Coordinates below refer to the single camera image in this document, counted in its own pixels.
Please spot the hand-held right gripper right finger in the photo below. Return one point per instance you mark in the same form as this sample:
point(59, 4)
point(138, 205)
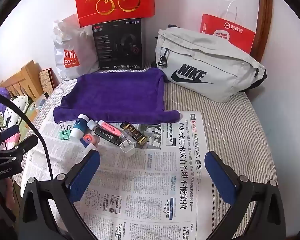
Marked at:
point(218, 177)

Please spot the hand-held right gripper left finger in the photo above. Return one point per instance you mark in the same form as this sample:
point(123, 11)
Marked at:
point(86, 172)

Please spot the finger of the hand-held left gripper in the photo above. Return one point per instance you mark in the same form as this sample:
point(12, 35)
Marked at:
point(11, 130)
point(27, 141)

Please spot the green binder clip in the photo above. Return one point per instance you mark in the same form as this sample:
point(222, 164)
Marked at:
point(64, 134)

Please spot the black rectangular stick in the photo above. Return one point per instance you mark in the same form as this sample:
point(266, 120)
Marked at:
point(105, 135)

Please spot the teal white bottle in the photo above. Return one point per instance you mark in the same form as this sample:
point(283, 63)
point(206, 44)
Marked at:
point(78, 127)

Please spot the white charger plug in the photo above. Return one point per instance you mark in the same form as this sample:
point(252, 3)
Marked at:
point(127, 150)

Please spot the pink highlighter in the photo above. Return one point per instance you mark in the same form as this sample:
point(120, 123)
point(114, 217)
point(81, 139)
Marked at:
point(110, 128)

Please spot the clear plastic cap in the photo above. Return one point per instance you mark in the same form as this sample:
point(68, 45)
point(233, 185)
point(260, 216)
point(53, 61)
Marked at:
point(126, 136)

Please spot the brown gold lighter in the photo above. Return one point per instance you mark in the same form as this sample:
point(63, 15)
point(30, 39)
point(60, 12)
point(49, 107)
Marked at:
point(137, 136)

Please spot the person's left hand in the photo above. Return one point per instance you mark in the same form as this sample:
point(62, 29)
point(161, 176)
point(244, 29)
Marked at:
point(10, 190)

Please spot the white spotted cloth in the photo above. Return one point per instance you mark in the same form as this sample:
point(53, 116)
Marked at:
point(20, 105)

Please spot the purple plush toy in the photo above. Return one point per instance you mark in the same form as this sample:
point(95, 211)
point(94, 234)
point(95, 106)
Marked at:
point(2, 92)

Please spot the wooden headboard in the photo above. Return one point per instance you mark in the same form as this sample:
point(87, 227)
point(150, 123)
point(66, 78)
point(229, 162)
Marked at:
point(27, 75)

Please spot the newspaper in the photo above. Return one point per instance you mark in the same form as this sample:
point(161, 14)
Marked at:
point(145, 180)

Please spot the brown patterned box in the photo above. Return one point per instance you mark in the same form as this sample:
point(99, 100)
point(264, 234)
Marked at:
point(47, 80)

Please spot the purple towel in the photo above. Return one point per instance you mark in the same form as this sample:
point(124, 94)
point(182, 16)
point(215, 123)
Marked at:
point(115, 92)

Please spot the white plastic shopping bag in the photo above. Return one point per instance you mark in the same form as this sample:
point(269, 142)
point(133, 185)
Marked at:
point(75, 42)

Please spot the grey waist bag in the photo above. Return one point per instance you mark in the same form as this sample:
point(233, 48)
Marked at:
point(215, 62)

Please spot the black headset box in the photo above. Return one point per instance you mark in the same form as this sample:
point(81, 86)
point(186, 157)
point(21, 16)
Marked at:
point(107, 55)

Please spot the red white paper bag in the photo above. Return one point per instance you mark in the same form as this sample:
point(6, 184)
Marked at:
point(240, 35)

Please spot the red gift bag gold print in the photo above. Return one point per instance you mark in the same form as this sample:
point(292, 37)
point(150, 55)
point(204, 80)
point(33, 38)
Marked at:
point(90, 7)

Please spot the brown wooden frame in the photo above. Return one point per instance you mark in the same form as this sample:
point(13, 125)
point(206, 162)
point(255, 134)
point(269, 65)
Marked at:
point(265, 17)

